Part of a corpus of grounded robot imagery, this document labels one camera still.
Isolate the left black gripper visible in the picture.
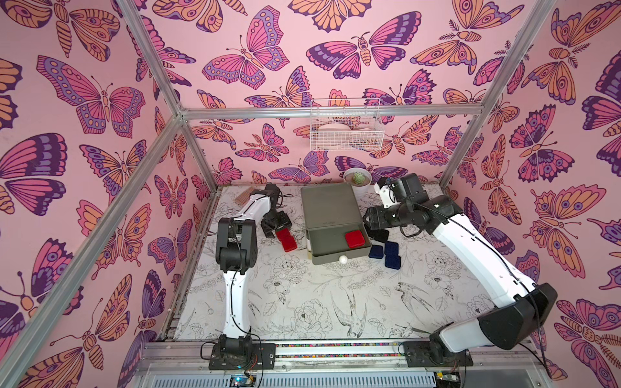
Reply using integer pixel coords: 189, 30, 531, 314
262, 211, 293, 239

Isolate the red brooch box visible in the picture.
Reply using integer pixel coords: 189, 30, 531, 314
276, 228, 295, 244
281, 236, 298, 252
345, 230, 366, 249

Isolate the green drawer cabinet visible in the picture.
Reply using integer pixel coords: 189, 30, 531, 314
301, 183, 372, 265

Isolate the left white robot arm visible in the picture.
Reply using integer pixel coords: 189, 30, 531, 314
215, 183, 298, 340

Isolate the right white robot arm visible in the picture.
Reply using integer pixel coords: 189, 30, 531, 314
363, 174, 558, 363

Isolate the black brooch box near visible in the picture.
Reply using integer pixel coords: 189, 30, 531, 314
370, 230, 390, 243

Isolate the blue brooch box right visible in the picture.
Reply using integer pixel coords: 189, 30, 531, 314
384, 241, 399, 256

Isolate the blue brooch box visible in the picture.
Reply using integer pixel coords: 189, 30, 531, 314
384, 255, 402, 270
384, 241, 399, 256
368, 244, 384, 260

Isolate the blue brooch box left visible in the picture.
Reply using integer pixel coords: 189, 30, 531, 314
368, 244, 384, 260

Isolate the blue brooch box near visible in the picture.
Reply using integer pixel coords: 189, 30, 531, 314
384, 255, 402, 270

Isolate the potted cactus white pot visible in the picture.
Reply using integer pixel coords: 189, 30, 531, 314
343, 167, 372, 188

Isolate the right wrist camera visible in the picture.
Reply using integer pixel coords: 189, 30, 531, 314
374, 177, 396, 209

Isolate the white wire basket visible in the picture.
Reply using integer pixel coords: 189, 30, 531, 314
308, 105, 385, 153

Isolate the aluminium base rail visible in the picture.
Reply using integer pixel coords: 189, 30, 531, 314
130, 339, 555, 387

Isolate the aluminium frame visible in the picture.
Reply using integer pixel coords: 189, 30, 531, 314
0, 0, 559, 388

